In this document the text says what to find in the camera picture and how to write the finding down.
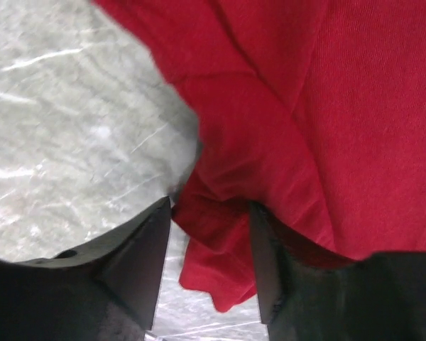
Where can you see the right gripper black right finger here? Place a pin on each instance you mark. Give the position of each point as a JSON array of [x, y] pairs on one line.
[[380, 298]]

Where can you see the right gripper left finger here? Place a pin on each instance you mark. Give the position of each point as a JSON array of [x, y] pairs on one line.
[[104, 289]]

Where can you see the red t shirt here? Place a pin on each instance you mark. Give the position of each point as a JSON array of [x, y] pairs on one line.
[[315, 109]]

